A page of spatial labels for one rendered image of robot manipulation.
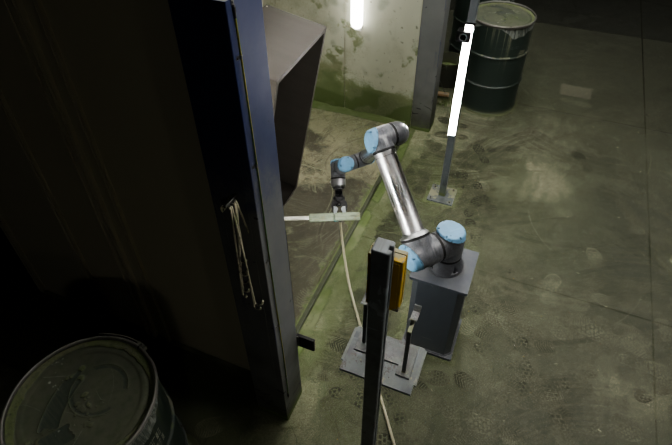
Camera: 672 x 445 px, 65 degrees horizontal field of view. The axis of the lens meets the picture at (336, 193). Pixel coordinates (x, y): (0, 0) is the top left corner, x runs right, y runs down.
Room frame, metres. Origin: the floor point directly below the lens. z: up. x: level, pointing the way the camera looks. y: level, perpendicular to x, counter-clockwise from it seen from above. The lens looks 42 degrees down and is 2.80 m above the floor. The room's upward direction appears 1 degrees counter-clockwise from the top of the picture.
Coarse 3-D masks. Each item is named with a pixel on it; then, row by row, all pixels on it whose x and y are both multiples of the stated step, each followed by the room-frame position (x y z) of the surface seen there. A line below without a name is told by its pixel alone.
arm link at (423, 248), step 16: (384, 128) 2.15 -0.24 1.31; (368, 144) 2.11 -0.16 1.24; (384, 144) 2.08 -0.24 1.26; (384, 160) 2.03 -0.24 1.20; (384, 176) 1.99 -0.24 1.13; (400, 176) 1.98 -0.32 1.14; (400, 192) 1.92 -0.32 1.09; (400, 208) 1.87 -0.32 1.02; (416, 208) 1.90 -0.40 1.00; (400, 224) 1.84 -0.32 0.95; (416, 224) 1.82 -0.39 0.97; (400, 240) 1.80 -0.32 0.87; (416, 240) 1.75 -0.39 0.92; (432, 240) 1.78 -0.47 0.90; (416, 256) 1.69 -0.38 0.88; (432, 256) 1.71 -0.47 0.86
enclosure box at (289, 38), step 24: (264, 24) 2.51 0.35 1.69; (288, 24) 2.55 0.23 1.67; (312, 24) 2.60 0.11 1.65; (288, 48) 2.33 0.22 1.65; (312, 48) 2.63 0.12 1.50; (288, 72) 2.17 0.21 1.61; (312, 72) 2.63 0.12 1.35; (288, 96) 2.69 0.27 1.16; (312, 96) 2.61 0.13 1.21; (288, 120) 2.70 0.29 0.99; (288, 144) 2.70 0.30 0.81; (288, 168) 2.70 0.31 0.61; (288, 192) 2.63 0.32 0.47
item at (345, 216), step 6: (294, 216) 2.28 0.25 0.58; (300, 216) 2.28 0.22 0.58; (306, 216) 2.28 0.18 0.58; (312, 216) 2.27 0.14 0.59; (318, 216) 2.27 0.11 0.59; (324, 216) 2.27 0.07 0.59; (330, 216) 2.27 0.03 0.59; (336, 216) 2.27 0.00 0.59; (342, 216) 2.27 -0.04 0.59; (348, 216) 2.27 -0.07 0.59; (354, 216) 2.27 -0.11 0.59; (360, 216) 2.27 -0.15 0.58
